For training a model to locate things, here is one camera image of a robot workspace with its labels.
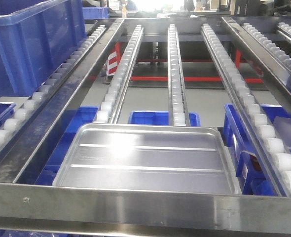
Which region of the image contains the small silver metal tray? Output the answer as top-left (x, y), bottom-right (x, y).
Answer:
top-left (53, 123), bottom-right (241, 195)

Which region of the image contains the steel shelf front beam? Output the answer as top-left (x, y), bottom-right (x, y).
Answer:
top-left (0, 183), bottom-right (291, 236)

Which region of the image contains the blue bin lower centre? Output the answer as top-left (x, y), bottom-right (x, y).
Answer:
top-left (128, 110), bottom-right (201, 127)

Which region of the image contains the left centre roller track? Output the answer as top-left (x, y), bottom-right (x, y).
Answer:
top-left (93, 25), bottom-right (144, 123)

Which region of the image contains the blue bin lower left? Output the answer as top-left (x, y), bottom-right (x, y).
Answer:
top-left (35, 106), bottom-right (99, 186)

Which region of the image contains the red white striped sign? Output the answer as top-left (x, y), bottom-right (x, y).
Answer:
top-left (106, 48), bottom-right (118, 76)

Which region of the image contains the blue crate background top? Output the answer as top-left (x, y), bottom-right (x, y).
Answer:
top-left (82, 7), bottom-right (109, 19)

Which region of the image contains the blue bin lower right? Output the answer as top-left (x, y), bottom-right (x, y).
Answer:
top-left (223, 104), bottom-right (291, 196)

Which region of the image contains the right centre roller track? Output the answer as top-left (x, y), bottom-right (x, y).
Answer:
top-left (201, 23), bottom-right (291, 197)

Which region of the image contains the large blue plastic crate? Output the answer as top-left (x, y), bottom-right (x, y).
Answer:
top-left (0, 0), bottom-right (86, 97)

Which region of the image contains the far left roller track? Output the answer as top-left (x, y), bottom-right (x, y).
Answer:
top-left (0, 25), bottom-right (106, 151)

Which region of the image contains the far right roller track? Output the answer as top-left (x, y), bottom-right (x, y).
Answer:
top-left (242, 23), bottom-right (291, 74)

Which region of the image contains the left steel divider rail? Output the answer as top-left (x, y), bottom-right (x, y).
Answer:
top-left (0, 19), bottom-right (125, 184)

